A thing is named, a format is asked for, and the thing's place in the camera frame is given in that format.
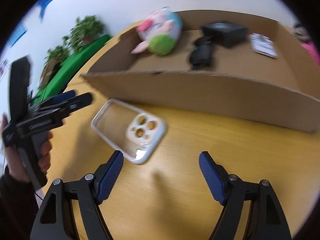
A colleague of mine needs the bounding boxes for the clear phone case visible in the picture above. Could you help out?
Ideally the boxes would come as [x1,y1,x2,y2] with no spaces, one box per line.
[91,99,167,164]

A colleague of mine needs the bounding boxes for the pig plush toy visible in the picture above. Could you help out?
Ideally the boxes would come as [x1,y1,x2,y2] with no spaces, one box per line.
[131,7,183,56]

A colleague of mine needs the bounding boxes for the black sunglasses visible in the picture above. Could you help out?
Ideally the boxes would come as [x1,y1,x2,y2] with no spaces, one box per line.
[189,35,214,70]

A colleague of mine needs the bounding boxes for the black product box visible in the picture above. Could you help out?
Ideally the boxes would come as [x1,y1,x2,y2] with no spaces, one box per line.
[201,21,248,48]

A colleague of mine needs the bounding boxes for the white blister pack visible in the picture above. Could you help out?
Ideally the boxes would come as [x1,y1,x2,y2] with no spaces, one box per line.
[249,33,278,59]

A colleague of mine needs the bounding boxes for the person left hand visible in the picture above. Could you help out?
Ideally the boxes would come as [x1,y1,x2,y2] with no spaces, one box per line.
[0,113,54,183]

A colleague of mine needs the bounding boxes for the green cloth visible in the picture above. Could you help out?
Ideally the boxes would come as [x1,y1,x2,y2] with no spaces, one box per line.
[33,34,112,104]

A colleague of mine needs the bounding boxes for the green potted plant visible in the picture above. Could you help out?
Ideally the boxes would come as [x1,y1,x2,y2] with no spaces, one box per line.
[44,15,105,66]

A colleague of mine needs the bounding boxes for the brown cardboard box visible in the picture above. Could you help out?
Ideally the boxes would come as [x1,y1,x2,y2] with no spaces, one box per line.
[82,10,319,132]

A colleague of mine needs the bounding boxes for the pink plush toy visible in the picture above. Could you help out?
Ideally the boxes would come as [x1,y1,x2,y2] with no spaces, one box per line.
[301,41,320,66]

